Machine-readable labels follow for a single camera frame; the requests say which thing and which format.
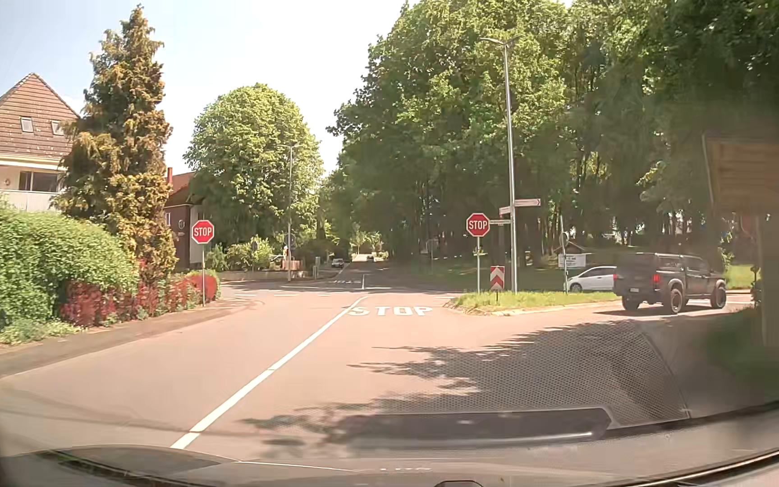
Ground grass verge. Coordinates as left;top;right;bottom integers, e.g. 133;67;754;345
406;245;759;293

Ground red stop sign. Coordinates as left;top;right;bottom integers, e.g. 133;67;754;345
465;212;491;294
191;220;216;308

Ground grey asphalt road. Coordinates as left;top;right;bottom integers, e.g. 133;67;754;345
0;260;762;468

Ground road markings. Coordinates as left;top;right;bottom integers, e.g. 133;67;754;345
170;276;434;450

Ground grass traffic island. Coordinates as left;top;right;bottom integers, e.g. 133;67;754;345
445;289;623;317

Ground round green tree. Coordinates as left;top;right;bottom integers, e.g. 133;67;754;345
183;83;325;253

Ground white information board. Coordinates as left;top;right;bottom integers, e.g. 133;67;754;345
557;233;588;293

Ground white car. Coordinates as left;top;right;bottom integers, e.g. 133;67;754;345
564;266;618;294

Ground red brick building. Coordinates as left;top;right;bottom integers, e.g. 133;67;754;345
163;168;208;273

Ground row of large trees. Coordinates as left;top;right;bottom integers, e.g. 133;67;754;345
325;0;779;261

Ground car's own bonnet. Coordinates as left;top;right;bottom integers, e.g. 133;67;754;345
0;395;779;487

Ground red leaved hedge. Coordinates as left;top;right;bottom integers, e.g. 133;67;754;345
60;271;221;328

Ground dark grey pickup truck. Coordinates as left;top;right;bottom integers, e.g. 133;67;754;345
613;252;729;315

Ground tall conifer tree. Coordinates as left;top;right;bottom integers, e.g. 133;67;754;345
55;5;179;285

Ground grey pavement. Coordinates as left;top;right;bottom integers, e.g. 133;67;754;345
0;298;258;383

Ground green hedge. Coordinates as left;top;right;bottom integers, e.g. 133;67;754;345
0;196;140;339

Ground white house brown tiled roof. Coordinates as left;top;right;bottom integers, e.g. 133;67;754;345
0;73;81;213

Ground tall grey lamp post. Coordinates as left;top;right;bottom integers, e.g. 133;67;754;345
479;37;542;294

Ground brown sign board on post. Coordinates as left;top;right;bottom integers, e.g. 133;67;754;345
702;129;779;349

